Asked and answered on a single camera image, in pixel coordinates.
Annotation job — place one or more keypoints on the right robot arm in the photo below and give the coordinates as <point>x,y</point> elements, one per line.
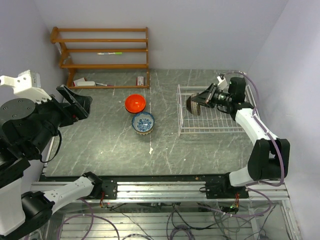
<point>269,160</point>

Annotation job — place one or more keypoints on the white wire dish rack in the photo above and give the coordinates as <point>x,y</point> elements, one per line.
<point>209,121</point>

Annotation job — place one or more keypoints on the aluminium rail frame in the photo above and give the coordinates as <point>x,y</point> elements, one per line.
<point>175,210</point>

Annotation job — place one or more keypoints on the green white pen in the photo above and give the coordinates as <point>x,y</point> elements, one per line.
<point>109,53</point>

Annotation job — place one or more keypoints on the brown bowl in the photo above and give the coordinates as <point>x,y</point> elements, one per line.
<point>192,106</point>

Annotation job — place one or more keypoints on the blue patterned white bowl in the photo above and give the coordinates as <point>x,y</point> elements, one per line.
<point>143,123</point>

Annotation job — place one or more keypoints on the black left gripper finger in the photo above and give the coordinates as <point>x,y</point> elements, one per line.
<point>82,104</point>
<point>68,96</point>

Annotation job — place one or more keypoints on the white flat box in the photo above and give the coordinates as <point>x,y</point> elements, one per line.
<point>82,82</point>

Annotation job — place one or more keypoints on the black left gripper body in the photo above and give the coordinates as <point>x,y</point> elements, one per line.
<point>64,114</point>

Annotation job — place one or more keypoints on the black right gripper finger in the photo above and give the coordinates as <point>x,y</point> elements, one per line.
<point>206,104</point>
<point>205,94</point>

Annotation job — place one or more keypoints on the orange bowl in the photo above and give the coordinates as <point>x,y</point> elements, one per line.
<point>135,103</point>

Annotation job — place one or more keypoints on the red white small box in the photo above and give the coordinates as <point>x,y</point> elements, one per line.
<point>140,81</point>

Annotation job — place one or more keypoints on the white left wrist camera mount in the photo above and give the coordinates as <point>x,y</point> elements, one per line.
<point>27,85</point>

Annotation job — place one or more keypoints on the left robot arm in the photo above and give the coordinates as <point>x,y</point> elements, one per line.
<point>26,127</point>

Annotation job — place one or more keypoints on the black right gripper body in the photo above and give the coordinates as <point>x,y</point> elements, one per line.
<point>221,98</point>

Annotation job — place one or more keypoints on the red white marker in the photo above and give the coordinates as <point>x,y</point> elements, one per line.
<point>101,84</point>

